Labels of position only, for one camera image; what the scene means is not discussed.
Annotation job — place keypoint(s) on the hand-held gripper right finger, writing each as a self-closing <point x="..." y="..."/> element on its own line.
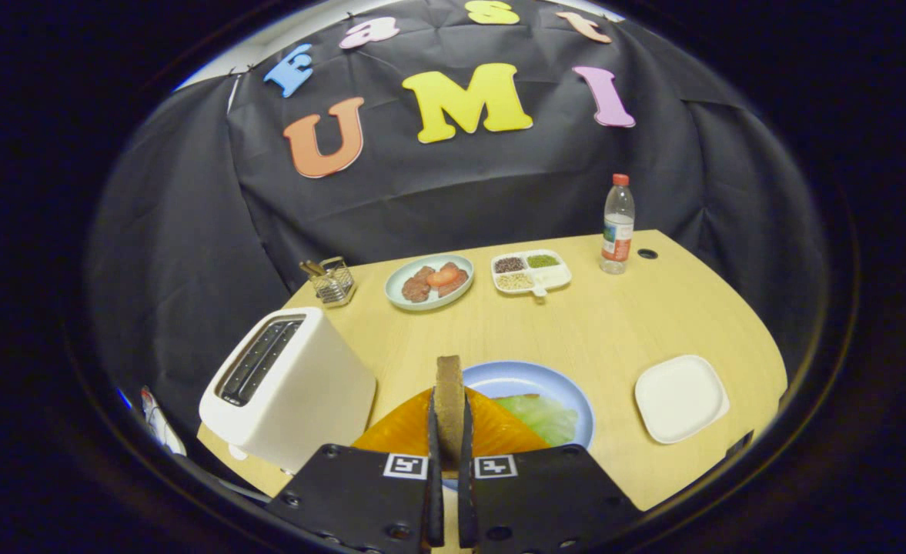
<point x="468" y="500"/>

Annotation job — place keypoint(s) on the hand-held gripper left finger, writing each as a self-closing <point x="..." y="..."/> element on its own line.
<point x="436" y="500"/>

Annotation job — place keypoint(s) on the plain brown bread slice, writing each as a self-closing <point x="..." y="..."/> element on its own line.
<point x="449" y="408"/>

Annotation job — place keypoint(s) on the green lettuce leaf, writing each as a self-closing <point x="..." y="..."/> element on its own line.
<point x="545" y="419"/>

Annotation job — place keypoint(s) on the blue round plate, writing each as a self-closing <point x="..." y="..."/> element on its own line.
<point x="514" y="378"/>

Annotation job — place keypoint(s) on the white toaster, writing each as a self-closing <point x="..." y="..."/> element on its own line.
<point x="306" y="400"/>

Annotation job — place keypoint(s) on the pale green oval plate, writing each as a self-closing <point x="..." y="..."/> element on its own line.
<point x="399" y="296"/>

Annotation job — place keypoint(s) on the brown meat slice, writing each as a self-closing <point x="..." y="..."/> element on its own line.
<point x="416" y="288"/>

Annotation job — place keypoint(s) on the red tomato slice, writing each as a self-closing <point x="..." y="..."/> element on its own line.
<point x="443" y="277"/>

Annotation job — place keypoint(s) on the white square plate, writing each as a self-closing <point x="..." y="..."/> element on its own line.
<point x="680" y="398"/>

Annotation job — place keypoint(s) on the white divided condiment dish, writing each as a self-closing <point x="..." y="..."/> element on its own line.
<point x="553" y="275"/>

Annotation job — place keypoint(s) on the black table clamp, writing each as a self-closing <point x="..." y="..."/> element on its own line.
<point x="739" y="446"/>

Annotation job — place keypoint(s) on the black table grommet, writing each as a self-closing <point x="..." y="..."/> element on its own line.
<point x="647" y="253"/>

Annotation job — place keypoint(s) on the clear plastic water bottle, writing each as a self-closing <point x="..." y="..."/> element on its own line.
<point x="618" y="231"/>

